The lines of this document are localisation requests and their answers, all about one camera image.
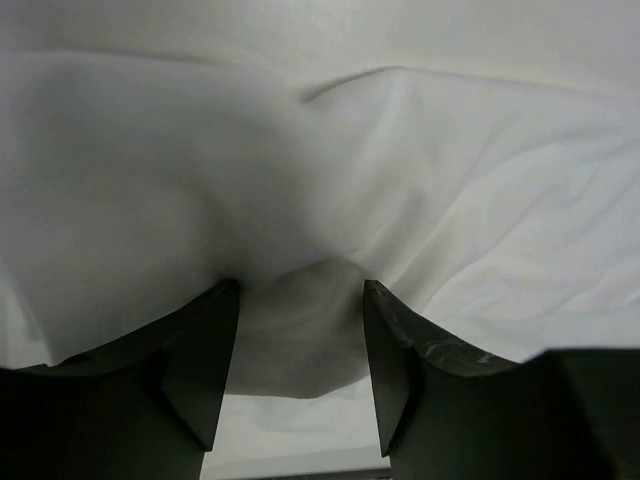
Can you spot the white t-shirt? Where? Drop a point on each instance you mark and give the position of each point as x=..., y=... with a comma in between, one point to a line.
x=479, y=158

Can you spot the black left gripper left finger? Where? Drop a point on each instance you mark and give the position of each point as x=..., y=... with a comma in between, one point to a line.
x=144, y=406

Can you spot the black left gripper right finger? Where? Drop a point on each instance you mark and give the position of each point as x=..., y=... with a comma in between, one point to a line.
x=447, y=409

